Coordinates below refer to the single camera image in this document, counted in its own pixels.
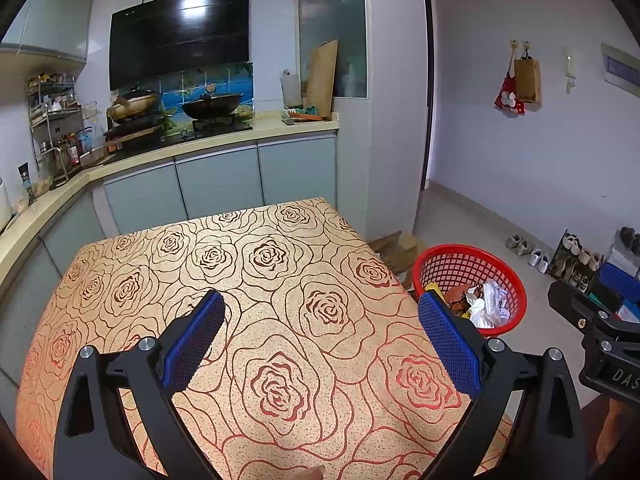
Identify golden frying pan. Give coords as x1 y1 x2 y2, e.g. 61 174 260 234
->
106 88 160 123

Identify orange tray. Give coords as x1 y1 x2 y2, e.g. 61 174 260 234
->
287 106 326 122

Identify black wok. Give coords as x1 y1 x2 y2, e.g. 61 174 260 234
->
181 92 245 121

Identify pair of beige shoes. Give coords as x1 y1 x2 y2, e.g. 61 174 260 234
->
505 234 533 257

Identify blue picture backsplash tiles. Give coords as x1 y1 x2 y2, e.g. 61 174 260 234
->
115 62 254 131

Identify black range hood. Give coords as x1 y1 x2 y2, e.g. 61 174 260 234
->
109 0 251 92

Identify brown paper bag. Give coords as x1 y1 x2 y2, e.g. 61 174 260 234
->
514 57 542 104

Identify metal spice rack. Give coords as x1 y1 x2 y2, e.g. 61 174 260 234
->
27 72 98 171

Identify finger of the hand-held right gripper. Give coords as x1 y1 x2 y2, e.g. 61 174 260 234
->
598 264 640 311
547 280 640 345

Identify grey wall cabinet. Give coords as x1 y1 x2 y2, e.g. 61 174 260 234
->
0 0 98 63

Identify white kitchen appliance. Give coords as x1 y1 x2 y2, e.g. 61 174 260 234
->
0 177 13 233

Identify stack of storage boxes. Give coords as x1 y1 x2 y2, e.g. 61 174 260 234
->
590 240 640 322

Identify grey kitchen base cabinets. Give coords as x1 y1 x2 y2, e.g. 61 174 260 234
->
0 130 338 311

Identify person's right hand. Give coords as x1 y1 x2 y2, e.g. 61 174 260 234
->
595 400 632 467

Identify beige kitchen countertop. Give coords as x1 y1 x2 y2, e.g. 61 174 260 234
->
0 110 341 261

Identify frosted glass window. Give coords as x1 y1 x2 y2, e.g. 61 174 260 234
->
298 0 368 98

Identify pair of black shoes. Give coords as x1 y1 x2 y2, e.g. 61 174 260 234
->
619 226 640 256

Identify black gas stove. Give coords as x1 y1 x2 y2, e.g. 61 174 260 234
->
102 112 253 155

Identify dark brown door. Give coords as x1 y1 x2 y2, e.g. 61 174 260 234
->
422 0 438 191

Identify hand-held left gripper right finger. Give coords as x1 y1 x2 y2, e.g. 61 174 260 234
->
417 290 586 480

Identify wooden cutting board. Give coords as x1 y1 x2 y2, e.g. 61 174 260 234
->
305 40 339 118

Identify red plastic basket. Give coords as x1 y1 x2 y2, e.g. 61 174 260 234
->
412 244 528 337

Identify rose patterned tablecloth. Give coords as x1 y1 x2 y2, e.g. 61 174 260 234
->
15 197 516 480

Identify white crumpled paper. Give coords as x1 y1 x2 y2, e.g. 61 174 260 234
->
467 280 512 329

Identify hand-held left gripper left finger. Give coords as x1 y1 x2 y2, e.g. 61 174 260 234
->
52 289 226 480

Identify orange snack wrapper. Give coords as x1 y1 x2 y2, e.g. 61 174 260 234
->
444 284 475 313

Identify translucent plastic jug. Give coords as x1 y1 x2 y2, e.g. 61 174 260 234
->
281 69 303 110

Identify cardboard box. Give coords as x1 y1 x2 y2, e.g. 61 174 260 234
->
370 230 421 291

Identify black cap seasoning bottle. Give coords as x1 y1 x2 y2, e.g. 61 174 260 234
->
18 162 38 206

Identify shoe rack with shoes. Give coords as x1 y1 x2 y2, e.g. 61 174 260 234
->
550 230 606 291

